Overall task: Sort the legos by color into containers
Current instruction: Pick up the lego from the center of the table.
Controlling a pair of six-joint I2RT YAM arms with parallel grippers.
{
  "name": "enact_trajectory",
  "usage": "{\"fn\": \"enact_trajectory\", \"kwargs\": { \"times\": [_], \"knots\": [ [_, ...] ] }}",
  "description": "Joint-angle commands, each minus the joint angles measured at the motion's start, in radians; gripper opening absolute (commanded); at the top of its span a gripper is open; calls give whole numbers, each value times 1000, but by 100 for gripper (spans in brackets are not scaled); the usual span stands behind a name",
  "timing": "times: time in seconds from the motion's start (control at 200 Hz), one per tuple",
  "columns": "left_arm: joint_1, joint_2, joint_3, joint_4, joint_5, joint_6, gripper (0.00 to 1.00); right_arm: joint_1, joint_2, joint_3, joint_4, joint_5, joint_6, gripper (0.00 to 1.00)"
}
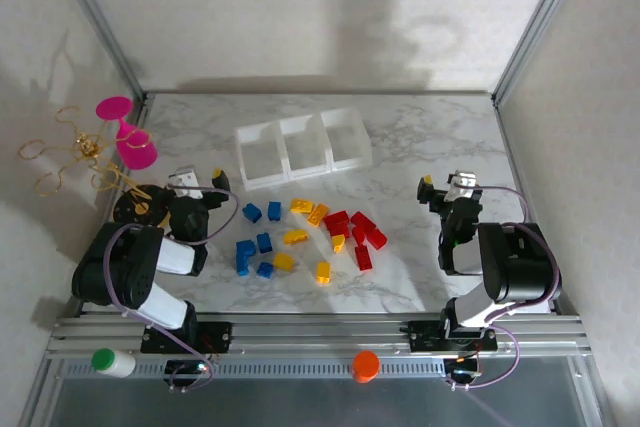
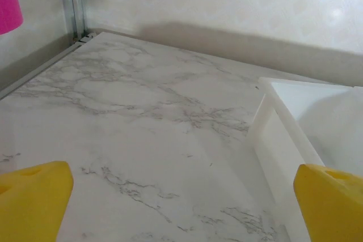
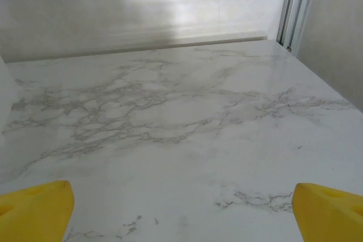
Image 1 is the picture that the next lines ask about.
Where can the blue L-shaped lego brick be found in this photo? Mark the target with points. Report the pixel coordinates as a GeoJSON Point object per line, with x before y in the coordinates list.
{"type": "Point", "coordinates": [244, 257]}

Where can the aluminium frame post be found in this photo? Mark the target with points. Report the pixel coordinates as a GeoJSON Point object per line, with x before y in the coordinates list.
{"type": "Point", "coordinates": [100, 22]}
{"type": "Point", "coordinates": [540, 22]}

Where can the pink plastic wine glass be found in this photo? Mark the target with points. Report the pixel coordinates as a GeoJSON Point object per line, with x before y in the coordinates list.
{"type": "Point", "coordinates": [136, 149]}

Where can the small controller board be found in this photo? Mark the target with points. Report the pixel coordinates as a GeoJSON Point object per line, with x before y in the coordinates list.
{"type": "Point", "coordinates": [462, 369]}
{"type": "Point", "coordinates": [187, 371]}

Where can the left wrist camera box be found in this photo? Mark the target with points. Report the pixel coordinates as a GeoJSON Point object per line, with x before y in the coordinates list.
{"type": "Point", "coordinates": [186, 181]}

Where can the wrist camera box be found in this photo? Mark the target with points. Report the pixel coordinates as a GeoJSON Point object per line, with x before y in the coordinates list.
{"type": "Point", "coordinates": [462, 181]}
{"type": "Point", "coordinates": [186, 181]}

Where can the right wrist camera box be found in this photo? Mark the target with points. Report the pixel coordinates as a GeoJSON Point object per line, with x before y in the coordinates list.
{"type": "Point", "coordinates": [462, 181]}

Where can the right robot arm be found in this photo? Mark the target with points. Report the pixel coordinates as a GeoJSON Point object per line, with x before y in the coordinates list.
{"type": "Point", "coordinates": [520, 262]}

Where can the white bottle green cap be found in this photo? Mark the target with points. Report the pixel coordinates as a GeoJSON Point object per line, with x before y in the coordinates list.
{"type": "Point", "coordinates": [117, 364]}

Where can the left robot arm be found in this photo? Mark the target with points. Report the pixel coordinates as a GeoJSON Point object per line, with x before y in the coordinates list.
{"type": "Point", "coordinates": [115, 272]}

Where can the orange cap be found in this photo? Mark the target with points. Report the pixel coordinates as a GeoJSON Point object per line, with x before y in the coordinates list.
{"type": "Point", "coordinates": [365, 366]}

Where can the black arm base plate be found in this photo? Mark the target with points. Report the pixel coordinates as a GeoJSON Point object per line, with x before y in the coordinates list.
{"type": "Point", "coordinates": [220, 337]}
{"type": "Point", "coordinates": [425, 337]}

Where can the aluminium mounting rail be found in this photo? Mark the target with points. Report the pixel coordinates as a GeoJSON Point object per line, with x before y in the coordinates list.
{"type": "Point", "coordinates": [320, 334]}

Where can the yellow curved lego brick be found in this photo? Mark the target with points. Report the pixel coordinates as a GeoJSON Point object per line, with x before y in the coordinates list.
{"type": "Point", "coordinates": [339, 242]}
{"type": "Point", "coordinates": [296, 236]}

